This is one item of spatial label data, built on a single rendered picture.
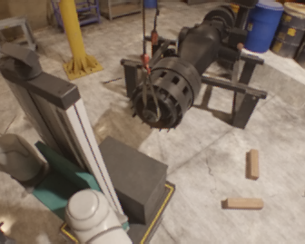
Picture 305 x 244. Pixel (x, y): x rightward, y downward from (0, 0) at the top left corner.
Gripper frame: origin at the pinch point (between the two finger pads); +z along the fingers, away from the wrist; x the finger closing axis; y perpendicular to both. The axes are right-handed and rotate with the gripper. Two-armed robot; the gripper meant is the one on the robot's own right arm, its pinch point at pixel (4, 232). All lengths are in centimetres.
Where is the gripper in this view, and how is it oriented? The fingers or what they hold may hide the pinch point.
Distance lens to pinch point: 116.6
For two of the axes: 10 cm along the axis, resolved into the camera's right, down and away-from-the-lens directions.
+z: 0.0, 6.8, 7.3
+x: -8.6, -3.7, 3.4
